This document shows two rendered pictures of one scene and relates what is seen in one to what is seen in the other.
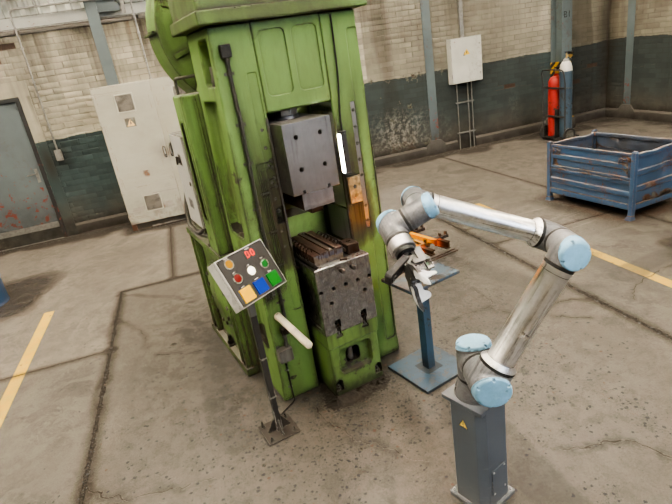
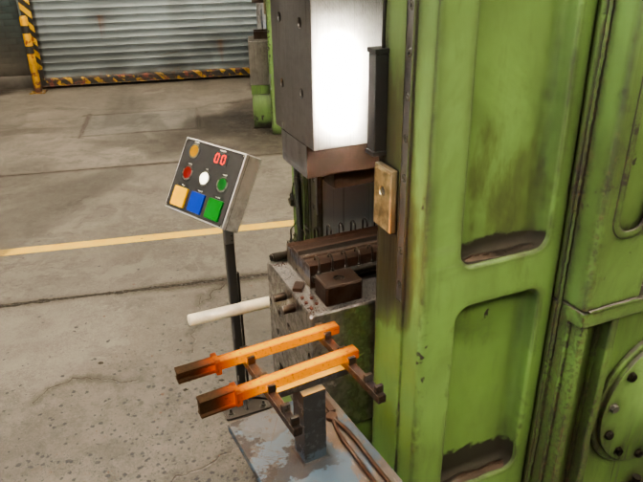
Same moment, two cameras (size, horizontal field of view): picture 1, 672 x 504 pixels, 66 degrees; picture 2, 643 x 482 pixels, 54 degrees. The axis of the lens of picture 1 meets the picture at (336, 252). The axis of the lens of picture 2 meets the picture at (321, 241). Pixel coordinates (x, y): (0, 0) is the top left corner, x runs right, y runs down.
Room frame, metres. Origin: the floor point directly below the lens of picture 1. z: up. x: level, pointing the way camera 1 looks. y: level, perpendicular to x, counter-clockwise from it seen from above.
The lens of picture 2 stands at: (3.05, -1.70, 1.89)
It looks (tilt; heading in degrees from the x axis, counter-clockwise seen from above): 26 degrees down; 93
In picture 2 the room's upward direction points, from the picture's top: 1 degrees counter-clockwise
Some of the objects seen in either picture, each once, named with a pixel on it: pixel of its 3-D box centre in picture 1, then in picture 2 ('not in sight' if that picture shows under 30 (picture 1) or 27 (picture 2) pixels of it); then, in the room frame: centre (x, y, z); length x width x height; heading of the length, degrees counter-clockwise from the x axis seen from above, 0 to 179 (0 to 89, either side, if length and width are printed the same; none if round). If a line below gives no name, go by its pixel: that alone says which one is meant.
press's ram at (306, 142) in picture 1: (302, 151); (365, 61); (3.10, 0.10, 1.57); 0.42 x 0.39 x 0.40; 26
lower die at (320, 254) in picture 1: (313, 247); (357, 250); (3.08, 0.14, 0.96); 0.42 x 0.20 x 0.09; 26
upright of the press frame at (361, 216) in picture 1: (348, 198); (470, 232); (3.38, -0.14, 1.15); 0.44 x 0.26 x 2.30; 26
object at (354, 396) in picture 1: (353, 389); not in sight; (2.85, 0.03, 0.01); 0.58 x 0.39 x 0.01; 116
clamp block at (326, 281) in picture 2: (348, 246); (339, 287); (3.02, -0.09, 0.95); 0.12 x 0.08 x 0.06; 26
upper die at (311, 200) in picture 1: (303, 192); (358, 142); (3.08, 0.14, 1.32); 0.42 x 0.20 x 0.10; 26
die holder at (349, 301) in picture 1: (326, 281); (366, 325); (3.12, 0.09, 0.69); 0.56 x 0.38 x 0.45; 26
